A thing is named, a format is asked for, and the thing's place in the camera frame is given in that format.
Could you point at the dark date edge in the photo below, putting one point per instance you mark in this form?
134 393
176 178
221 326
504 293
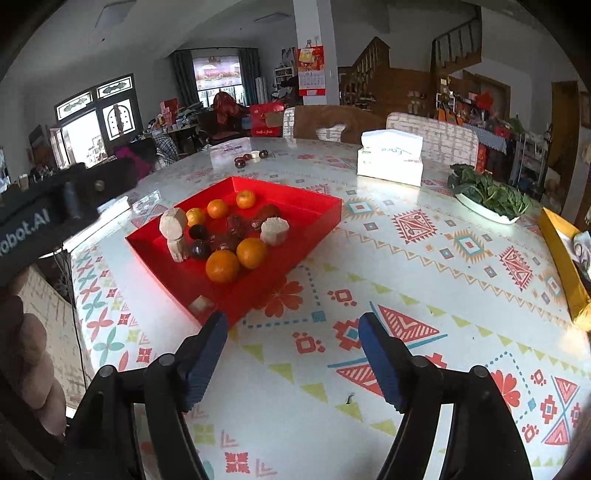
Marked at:
200 250

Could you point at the person left hand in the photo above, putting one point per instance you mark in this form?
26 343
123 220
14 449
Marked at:
25 362

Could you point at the beige sugarcane chunk front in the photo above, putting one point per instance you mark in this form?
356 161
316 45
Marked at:
274 231

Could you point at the yellow taped cardboard tray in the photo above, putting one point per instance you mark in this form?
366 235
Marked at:
559 235

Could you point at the white patterned chair back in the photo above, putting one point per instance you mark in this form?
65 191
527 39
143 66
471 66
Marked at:
443 142

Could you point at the small orange mandarin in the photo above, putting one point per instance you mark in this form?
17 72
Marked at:
245 199

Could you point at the beige sugarcane chunk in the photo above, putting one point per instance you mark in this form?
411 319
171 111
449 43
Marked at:
172 224
179 249
274 231

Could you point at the white oval plate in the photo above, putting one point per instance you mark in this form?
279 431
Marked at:
485 212

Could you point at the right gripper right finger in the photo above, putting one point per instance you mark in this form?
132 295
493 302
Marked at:
483 443

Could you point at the brown chair back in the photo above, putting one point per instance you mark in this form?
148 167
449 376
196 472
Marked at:
304 121

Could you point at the beige sugarcane chunk back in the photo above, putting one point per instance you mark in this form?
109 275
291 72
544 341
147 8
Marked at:
179 249

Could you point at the green spinach leaves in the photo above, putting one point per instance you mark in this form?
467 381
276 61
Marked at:
483 189

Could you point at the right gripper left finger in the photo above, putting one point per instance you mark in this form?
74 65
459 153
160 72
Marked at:
102 441

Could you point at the red jujube fruit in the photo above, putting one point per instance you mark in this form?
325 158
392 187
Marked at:
236 227

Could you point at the wall calendar red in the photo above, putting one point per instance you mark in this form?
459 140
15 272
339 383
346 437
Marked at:
311 71

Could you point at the red shallow box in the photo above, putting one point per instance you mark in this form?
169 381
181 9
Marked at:
268 288

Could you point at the large orange mandarin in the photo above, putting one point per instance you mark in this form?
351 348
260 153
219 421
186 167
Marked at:
222 266

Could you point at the white tissue box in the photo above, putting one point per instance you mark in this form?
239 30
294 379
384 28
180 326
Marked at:
391 155

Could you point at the large brown date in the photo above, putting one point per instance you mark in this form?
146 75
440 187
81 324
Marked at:
266 212

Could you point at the grey cloth glove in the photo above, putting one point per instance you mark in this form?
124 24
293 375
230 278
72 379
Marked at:
581 243

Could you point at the small toy items cluster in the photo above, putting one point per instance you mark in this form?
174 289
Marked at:
253 156

